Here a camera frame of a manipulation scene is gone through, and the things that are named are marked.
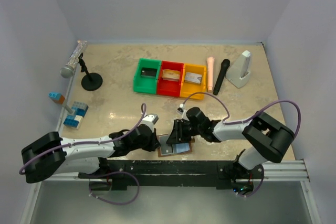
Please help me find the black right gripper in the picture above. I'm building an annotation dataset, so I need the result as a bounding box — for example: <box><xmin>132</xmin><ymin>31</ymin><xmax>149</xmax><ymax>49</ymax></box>
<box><xmin>166</xmin><ymin>119</ymin><xmax>203</xmax><ymax>145</ymax></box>

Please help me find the black VIP card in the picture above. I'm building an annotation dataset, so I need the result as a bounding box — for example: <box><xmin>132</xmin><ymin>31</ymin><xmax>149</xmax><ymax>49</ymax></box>
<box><xmin>158</xmin><ymin>134</ymin><xmax>173</xmax><ymax>156</ymax></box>

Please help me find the brown leather card holder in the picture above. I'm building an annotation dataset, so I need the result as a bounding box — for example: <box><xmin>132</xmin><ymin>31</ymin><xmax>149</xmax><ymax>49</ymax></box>
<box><xmin>157</xmin><ymin>137</ymin><xmax>195</xmax><ymax>157</ymax></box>

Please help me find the silver VIP card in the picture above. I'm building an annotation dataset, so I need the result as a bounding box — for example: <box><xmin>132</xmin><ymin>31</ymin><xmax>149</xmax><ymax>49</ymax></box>
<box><xmin>184</xmin><ymin>72</ymin><xmax>203</xmax><ymax>78</ymax></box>

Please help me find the gold VIP card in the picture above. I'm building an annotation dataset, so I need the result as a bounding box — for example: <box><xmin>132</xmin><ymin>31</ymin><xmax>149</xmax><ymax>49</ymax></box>
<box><xmin>162</xmin><ymin>69</ymin><xmax>180</xmax><ymax>79</ymax></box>

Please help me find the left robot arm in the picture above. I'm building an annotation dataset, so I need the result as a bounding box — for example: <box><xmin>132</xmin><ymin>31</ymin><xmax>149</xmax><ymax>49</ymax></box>
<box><xmin>19</xmin><ymin>124</ymin><xmax>160</xmax><ymax>184</ymax></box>

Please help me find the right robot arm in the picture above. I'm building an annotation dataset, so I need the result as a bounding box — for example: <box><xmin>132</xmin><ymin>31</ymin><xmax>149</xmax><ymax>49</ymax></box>
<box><xmin>166</xmin><ymin>107</ymin><xmax>296</xmax><ymax>178</ymax></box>

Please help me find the silver card in yellow bin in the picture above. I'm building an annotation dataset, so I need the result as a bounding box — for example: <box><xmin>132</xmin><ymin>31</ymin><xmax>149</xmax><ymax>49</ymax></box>
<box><xmin>184</xmin><ymin>77</ymin><xmax>202</xmax><ymax>84</ymax></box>

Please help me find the black card in green bin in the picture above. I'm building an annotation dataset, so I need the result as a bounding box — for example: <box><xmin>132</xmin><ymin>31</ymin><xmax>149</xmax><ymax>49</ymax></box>
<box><xmin>140</xmin><ymin>68</ymin><xmax>157</xmax><ymax>78</ymax></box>

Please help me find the yellow plastic bin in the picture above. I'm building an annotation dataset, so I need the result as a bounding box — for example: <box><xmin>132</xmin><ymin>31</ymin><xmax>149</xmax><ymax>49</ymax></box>
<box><xmin>180</xmin><ymin>63</ymin><xmax>207</xmax><ymax>98</ymax></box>

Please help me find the red plastic bin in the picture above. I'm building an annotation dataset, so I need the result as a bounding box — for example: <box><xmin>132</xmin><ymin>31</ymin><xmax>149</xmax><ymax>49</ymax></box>
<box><xmin>156</xmin><ymin>61</ymin><xmax>184</xmax><ymax>97</ymax></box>

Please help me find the green plastic bin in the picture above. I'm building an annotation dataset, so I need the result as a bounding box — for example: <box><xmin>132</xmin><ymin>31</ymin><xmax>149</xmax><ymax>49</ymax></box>
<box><xmin>133</xmin><ymin>58</ymin><xmax>161</xmax><ymax>94</ymax></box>

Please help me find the blue toy brick stack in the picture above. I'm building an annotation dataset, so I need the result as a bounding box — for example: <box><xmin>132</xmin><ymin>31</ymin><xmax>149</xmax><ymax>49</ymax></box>
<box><xmin>63</xmin><ymin>101</ymin><xmax>89</xmax><ymax>129</ymax></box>

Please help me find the black microphone stand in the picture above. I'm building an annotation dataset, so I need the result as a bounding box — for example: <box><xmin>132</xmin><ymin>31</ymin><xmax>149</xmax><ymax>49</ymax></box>
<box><xmin>78</xmin><ymin>53</ymin><xmax>103</xmax><ymax>91</ymax></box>

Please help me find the grey wedge stand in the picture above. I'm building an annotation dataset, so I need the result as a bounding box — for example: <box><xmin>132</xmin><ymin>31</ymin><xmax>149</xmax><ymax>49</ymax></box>
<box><xmin>226</xmin><ymin>50</ymin><xmax>252</xmax><ymax>88</ymax></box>

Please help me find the blue orange toy brick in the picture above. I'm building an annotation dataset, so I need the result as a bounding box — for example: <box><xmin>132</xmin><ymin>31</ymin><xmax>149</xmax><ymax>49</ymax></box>
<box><xmin>49</xmin><ymin>92</ymin><xmax>65</xmax><ymax>105</ymax></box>

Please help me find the silver glitter microphone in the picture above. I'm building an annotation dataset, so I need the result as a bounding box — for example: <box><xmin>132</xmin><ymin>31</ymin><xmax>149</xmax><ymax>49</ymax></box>
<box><xmin>60</xmin><ymin>40</ymin><xmax>88</xmax><ymax>79</ymax></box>

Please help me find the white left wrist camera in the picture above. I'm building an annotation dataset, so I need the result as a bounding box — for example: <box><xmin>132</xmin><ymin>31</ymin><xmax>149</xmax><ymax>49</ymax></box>
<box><xmin>141</xmin><ymin>114</ymin><xmax>159</xmax><ymax>129</ymax></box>

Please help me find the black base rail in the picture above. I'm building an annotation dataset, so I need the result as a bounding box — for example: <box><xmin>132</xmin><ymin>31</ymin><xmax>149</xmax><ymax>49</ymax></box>
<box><xmin>78</xmin><ymin>159</ymin><xmax>264</xmax><ymax>191</ymax></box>

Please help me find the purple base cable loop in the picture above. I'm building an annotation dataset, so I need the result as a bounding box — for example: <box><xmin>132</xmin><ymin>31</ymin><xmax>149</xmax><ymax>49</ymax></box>
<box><xmin>88</xmin><ymin>167</ymin><xmax>144</xmax><ymax>205</ymax></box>

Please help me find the pink cylindrical handle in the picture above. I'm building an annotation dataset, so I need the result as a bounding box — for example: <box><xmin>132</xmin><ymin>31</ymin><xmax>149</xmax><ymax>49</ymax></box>
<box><xmin>206</xmin><ymin>57</ymin><xmax>215</xmax><ymax>92</ymax></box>

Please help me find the aluminium frame rail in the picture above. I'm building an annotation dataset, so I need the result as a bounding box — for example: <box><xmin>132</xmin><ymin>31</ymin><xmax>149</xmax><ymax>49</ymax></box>
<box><xmin>263</xmin><ymin>160</ymin><xmax>310</xmax><ymax>182</ymax></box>

